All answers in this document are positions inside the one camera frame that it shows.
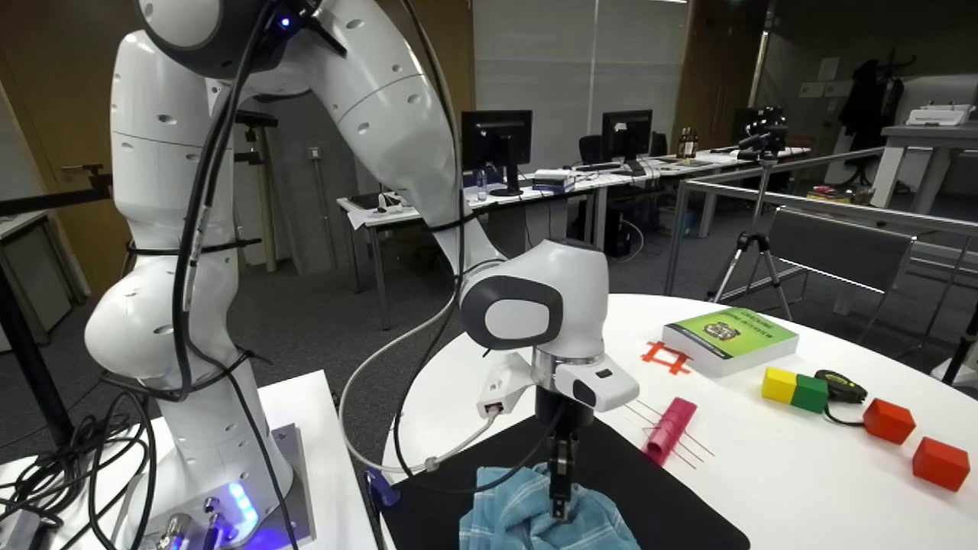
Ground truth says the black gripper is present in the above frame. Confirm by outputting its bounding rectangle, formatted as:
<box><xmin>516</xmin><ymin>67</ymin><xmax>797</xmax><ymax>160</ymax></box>
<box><xmin>536</xmin><ymin>391</ymin><xmax>593</xmax><ymax>511</ymax></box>

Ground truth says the blue checked towel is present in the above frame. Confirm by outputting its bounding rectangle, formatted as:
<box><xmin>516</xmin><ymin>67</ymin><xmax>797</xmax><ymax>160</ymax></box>
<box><xmin>458</xmin><ymin>464</ymin><xmax>638</xmax><ymax>550</ymax></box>

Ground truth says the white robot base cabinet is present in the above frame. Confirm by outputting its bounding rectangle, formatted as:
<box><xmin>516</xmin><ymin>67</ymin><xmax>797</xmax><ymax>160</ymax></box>
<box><xmin>2</xmin><ymin>372</ymin><xmax>377</xmax><ymax>550</ymax></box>

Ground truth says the black mat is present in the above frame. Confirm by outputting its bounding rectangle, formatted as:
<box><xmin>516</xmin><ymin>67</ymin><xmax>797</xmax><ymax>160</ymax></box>
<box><xmin>386</xmin><ymin>422</ymin><xmax>751</xmax><ymax>550</ymax></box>

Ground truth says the pink cylinder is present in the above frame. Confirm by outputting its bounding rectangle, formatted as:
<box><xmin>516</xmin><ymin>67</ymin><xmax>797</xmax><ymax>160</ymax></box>
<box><xmin>645</xmin><ymin>398</ymin><xmax>696</xmax><ymax>464</ymax></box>

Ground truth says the blue clamp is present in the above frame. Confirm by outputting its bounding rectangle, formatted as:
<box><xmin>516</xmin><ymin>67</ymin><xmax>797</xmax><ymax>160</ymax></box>
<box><xmin>367</xmin><ymin>471</ymin><xmax>399</xmax><ymax>511</ymax></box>

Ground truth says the green book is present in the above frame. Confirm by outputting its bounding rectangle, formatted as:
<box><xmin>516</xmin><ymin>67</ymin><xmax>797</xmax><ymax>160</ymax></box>
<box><xmin>662</xmin><ymin>308</ymin><xmax>797</xmax><ymax>375</ymax></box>

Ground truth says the yellow cube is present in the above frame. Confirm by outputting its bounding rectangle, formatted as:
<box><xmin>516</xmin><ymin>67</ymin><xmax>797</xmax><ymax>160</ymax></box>
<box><xmin>760</xmin><ymin>366</ymin><xmax>797</xmax><ymax>403</ymax></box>

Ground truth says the green cube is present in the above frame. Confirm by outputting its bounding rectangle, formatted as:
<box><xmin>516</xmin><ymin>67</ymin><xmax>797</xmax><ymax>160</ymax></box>
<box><xmin>793</xmin><ymin>375</ymin><xmax>829</xmax><ymax>413</ymax></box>

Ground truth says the white office desk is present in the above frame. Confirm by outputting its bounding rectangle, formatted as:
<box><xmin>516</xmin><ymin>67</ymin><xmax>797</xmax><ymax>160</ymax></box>
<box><xmin>337</xmin><ymin>142</ymin><xmax>820</xmax><ymax>330</ymax></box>

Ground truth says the red cube far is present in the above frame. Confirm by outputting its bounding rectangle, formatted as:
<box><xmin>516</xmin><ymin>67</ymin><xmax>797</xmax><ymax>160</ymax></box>
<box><xmin>863</xmin><ymin>398</ymin><xmax>916</xmax><ymax>446</ymax></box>

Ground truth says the red cube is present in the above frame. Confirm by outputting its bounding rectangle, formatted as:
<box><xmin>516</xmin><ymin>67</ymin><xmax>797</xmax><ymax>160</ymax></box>
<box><xmin>910</xmin><ymin>437</ymin><xmax>972</xmax><ymax>493</ymax></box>
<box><xmin>863</xmin><ymin>398</ymin><xmax>916</xmax><ymax>446</ymax></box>

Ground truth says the black monitor left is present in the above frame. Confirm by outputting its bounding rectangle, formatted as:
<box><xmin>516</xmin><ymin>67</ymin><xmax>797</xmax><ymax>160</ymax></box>
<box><xmin>462</xmin><ymin>109</ymin><xmax>532</xmax><ymax>197</ymax></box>

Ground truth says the black monitor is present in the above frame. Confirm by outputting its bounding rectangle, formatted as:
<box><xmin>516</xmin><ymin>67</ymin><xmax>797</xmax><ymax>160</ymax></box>
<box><xmin>601</xmin><ymin>109</ymin><xmax>655</xmax><ymax>160</ymax></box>
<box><xmin>462</xmin><ymin>109</ymin><xmax>532</xmax><ymax>197</ymax></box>

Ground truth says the black monitor right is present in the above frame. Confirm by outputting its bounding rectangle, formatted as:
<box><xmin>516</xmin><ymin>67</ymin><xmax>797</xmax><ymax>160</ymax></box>
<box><xmin>601</xmin><ymin>109</ymin><xmax>655</xmax><ymax>160</ymax></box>

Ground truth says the red cube near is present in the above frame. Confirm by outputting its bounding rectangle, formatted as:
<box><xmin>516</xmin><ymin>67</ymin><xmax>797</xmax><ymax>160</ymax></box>
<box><xmin>910</xmin><ymin>437</ymin><xmax>972</xmax><ymax>493</ymax></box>

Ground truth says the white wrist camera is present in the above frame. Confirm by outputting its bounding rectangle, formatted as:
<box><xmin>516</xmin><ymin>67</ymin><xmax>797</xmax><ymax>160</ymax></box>
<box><xmin>553</xmin><ymin>357</ymin><xmax>638</xmax><ymax>413</ymax></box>

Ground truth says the orange frame piece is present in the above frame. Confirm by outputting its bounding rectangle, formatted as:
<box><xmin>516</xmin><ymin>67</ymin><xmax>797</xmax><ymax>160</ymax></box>
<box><xmin>643</xmin><ymin>341</ymin><xmax>690</xmax><ymax>375</ymax></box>

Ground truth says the white cable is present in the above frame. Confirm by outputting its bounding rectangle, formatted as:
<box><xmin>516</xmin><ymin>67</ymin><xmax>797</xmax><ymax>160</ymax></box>
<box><xmin>337</xmin><ymin>257</ymin><xmax>532</xmax><ymax>483</ymax></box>

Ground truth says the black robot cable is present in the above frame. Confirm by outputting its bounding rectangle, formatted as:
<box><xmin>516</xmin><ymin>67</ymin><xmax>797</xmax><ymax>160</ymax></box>
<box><xmin>167</xmin><ymin>0</ymin><xmax>310</xmax><ymax>550</ymax></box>

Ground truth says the camera tripod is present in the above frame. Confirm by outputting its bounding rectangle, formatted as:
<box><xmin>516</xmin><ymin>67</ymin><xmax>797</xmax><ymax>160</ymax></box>
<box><xmin>715</xmin><ymin>106</ymin><xmax>793</xmax><ymax>313</ymax></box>

